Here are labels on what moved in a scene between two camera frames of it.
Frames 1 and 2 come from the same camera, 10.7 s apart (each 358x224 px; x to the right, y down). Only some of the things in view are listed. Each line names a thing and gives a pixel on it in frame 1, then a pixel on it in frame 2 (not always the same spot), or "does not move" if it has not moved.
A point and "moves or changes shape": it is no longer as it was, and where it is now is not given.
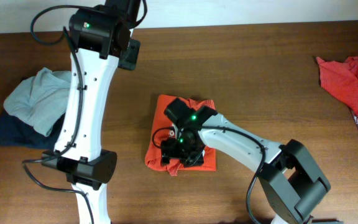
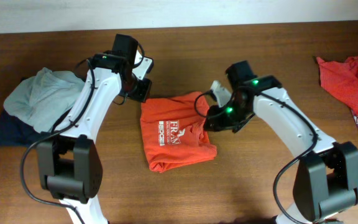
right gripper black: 168,150 to 219,122
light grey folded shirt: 40,100 does not move
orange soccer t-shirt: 163,129 moves or changes shape
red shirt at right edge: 353,80 does not move
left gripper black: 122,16 to 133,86
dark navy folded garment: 5,131 does not move
